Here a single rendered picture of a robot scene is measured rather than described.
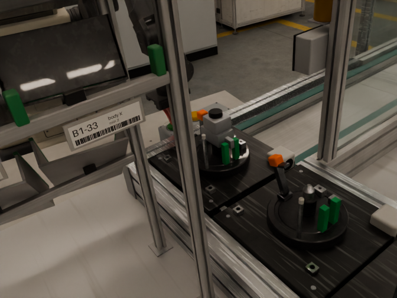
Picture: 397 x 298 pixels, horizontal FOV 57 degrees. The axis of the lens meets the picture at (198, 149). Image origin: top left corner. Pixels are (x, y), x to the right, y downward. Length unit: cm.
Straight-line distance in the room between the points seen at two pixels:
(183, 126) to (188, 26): 361
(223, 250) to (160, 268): 17
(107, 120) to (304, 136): 71
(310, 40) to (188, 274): 50
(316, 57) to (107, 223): 58
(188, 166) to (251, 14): 464
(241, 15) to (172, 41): 459
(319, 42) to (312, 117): 41
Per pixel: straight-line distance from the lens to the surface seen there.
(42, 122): 38
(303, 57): 74
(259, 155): 85
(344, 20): 72
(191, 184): 50
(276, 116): 108
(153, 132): 121
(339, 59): 75
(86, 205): 98
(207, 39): 418
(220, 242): 69
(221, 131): 78
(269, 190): 76
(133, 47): 386
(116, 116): 40
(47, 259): 89
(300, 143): 99
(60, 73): 43
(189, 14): 402
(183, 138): 46
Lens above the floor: 146
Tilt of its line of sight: 34 degrees down
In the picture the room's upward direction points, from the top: 7 degrees counter-clockwise
